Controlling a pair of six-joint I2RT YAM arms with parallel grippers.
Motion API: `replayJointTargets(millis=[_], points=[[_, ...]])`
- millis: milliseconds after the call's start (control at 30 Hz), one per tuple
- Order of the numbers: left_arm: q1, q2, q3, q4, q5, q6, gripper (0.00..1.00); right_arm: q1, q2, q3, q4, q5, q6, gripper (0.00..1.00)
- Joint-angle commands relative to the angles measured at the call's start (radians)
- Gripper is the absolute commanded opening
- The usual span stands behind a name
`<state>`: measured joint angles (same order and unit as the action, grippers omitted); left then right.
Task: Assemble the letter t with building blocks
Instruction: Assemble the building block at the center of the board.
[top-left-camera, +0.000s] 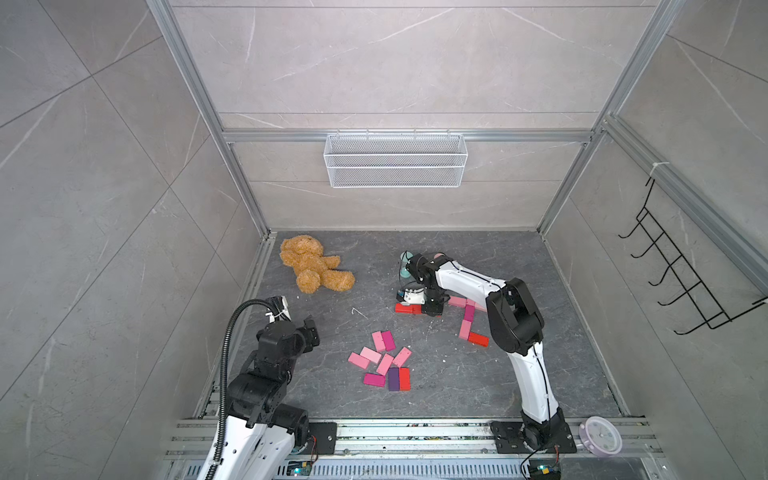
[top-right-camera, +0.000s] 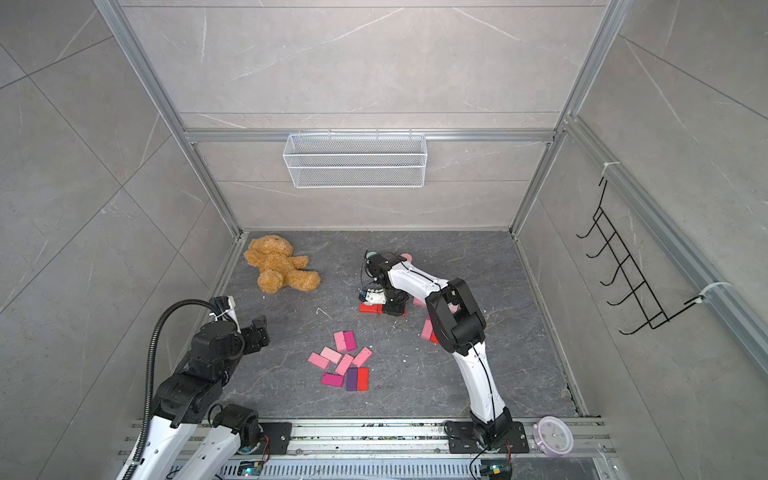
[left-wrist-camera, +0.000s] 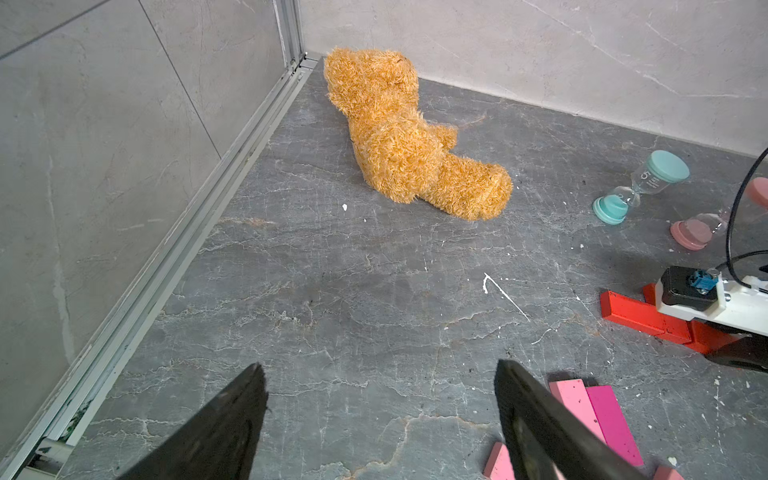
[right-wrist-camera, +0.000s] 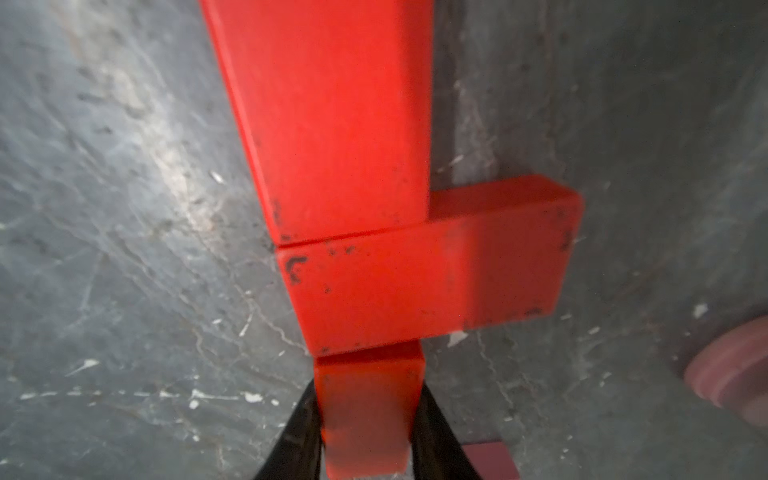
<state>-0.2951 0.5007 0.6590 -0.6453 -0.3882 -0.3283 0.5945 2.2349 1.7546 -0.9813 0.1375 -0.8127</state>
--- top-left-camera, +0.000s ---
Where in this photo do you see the red block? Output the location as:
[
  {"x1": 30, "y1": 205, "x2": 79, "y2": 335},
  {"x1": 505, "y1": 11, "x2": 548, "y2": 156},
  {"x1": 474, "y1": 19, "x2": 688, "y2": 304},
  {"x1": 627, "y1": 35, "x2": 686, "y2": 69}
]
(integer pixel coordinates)
[
  {"x1": 395, "y1": 303, "x2": 422, "y2": 315},
  {"x1": 399, "y1": 367, "x2": 411, "y2": 391},
  {"x1": 468, "y1": 332, "x2": 490, "y2": 347}
]

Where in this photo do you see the magenta block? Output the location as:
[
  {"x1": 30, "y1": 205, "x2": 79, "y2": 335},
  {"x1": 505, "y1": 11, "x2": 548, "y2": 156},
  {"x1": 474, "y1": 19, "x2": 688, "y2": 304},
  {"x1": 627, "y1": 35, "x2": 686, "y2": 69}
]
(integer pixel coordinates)
[
  {"x1": 382, "y1": 331, "x2": 396, "y2": 351},
  {"x1": 463, "y1": 304, "x2": 476, "y2": 323},
  {"x1": 363, "y1": 373, "x2": 387, "y2": 388}
]

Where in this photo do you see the light pink block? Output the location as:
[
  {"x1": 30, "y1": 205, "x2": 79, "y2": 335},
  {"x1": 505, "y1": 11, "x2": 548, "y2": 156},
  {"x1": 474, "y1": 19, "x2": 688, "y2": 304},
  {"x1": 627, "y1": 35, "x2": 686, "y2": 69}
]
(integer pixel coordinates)
[
  {"x1": 372, "y1": 331, "x2": 386, "y2": 352},
  {"x1": 360, "y1": 347, "x2": 382, "y2": 364},
  {"x1": 458, "y1": 320, "x2": 472, "y2": 340}
]

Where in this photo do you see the purple block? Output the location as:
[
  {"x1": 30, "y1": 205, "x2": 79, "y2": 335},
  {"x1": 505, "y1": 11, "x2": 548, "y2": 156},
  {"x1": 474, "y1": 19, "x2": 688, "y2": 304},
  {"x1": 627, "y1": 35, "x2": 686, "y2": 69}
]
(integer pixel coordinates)
[{"x1": 387, "y1": 367, "x2": 400, "y2": 391}]

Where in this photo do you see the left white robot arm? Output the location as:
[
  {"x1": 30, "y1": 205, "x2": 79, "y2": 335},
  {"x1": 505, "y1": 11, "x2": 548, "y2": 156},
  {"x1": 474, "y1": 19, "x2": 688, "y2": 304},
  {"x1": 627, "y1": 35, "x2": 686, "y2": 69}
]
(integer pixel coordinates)
[{"x1": 198, "y1": 317, "x2": 320, "y2": 479}]

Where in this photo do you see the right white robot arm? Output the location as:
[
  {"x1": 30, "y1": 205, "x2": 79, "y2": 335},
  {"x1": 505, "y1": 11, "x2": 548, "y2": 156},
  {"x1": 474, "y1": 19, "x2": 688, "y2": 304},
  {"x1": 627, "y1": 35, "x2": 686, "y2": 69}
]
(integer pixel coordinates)
[{"x1": 403, "y1": 252, "x2": 567, "y2": 451}]

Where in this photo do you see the teal sand timer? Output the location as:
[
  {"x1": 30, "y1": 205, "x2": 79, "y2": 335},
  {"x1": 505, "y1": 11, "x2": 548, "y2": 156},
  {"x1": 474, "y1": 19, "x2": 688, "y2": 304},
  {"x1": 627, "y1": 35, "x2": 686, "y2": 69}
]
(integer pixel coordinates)
[{"x1": 399, "y1": 251, "x2": 413, "y2": 282}]

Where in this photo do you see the brown teddy bear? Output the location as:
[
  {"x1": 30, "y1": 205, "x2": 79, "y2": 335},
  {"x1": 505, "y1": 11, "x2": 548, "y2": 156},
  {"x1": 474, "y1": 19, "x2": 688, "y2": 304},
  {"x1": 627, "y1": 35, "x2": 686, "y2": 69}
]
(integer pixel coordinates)
[{"x1": 279, "y1": 235, "x2": 356, "y2": 294}]

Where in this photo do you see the light pink block tilted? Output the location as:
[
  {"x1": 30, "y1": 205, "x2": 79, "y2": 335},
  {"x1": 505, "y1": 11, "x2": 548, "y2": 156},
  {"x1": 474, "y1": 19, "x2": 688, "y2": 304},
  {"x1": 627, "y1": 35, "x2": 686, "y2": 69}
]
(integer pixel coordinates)
[{"x1": 360, "y1": 347, "x2": 382, "y2": 364}]

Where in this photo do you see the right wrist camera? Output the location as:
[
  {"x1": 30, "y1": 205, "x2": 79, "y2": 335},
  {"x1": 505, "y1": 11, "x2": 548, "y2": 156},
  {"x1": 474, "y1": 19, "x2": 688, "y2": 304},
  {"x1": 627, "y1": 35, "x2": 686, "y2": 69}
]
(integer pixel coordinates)
[{"x1": 396, "y1": 286, "x2": 426, "y2": 306}]

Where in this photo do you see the black corrugated cable hose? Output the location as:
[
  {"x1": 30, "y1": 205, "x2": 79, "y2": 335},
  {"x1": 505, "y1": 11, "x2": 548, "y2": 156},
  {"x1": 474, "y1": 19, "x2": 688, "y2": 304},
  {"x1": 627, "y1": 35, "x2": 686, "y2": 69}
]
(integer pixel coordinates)
[{"x1": 203, "y1": 298, "x2": 283, "y2": 480}]

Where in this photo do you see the white wire mesh basket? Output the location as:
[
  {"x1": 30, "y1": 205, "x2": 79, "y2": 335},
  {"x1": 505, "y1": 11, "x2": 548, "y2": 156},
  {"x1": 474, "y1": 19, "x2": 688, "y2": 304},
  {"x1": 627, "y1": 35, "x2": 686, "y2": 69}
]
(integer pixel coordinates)
[{"x1": 323, "y1": 133, "x2": 468, "y2": 189}]

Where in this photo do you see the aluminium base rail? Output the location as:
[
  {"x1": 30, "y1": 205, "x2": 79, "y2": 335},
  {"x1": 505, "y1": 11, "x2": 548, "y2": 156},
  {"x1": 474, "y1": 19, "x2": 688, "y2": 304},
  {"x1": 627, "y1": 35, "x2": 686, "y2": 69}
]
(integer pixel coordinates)
[{"x1": 158, "y1": 416, "x2": 667, "y2": 480}]

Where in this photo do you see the black wire hook rack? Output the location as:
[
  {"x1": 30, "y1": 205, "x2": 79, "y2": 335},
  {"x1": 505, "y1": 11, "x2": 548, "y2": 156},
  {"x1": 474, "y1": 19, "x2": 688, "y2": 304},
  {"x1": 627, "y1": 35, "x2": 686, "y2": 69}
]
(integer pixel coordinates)
[{"x1": 618, "y1": 179, "x2": 767, "y2": 336}]

